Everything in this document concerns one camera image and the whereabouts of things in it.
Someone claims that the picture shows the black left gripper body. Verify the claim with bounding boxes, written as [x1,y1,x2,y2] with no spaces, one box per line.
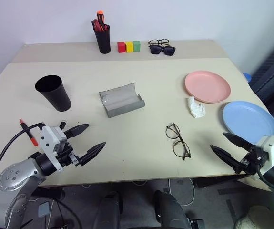
[55,121,84,168]

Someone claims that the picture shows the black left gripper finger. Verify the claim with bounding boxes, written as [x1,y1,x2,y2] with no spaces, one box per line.
[64,123,90,139]
[79,141,107,166]

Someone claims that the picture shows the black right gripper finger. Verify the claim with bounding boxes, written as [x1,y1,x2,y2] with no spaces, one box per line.
[223,132,257,152]
[209,144,242,174]

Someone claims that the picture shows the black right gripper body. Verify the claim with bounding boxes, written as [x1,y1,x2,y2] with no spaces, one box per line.
[234,145,268,175]

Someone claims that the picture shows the blue plate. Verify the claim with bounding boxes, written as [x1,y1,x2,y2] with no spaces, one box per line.
[222,101,274,145]

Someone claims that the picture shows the black table support bar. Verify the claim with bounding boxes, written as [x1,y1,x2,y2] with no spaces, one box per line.
[193,175,239,189]

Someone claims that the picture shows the red marker pen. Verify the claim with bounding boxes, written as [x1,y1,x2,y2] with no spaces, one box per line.
[19,118,39,147]

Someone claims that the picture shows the empty black cup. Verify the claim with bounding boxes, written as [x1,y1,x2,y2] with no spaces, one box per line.
[34,74,72,113]

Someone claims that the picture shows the grey open glasses case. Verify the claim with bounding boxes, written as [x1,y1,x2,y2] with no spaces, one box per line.
[98,83,146,119]

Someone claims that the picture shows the crumpled white tissue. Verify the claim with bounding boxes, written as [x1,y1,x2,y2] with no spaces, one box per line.
[187,96,207,119]

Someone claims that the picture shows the small grey floor box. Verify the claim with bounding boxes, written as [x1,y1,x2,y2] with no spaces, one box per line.
[37,201,51,218]

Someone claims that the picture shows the beige shoe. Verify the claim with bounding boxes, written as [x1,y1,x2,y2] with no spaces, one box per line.
[233,206,274,229]

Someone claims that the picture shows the dark rounded shape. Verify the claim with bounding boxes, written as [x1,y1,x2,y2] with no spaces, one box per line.
[152,189,193,229]
[91,190,124,229]

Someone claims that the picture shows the pink plate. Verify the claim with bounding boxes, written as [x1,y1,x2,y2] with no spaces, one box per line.
[184,70,232,104]

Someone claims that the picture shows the black tool holder cup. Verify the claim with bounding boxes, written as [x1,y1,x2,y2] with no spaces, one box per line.
[94,23,112,54]

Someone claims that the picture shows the black sunglasses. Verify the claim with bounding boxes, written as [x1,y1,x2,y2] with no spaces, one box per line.
[149,45,176,57]

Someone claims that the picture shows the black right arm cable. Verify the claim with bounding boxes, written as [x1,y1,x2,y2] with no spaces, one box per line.
[255,164,274,194]

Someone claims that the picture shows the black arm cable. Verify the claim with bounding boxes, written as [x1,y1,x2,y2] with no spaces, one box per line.
[255,164,274,194]
[0,122,44,201]

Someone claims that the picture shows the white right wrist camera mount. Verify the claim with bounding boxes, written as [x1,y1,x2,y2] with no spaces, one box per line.
[255,135,274,173]

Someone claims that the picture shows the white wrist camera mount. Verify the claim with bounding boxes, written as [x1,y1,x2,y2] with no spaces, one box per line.
[39,125,68,171]
[255,135,274,173]

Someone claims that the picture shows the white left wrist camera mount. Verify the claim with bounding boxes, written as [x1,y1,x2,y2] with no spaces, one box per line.
[39,125,68,171]

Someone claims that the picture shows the white floor cable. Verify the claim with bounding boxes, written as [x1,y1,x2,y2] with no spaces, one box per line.
[167,177,197,207]

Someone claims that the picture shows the thin brown-frame glasses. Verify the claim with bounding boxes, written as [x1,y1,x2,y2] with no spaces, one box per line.
[165,123,192,162]

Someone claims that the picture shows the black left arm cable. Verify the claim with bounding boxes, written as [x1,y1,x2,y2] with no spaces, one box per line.
[0,122,44,201]

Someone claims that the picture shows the clear-lens dark-frame glasses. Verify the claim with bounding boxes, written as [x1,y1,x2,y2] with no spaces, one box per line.
[147,39,172,48]

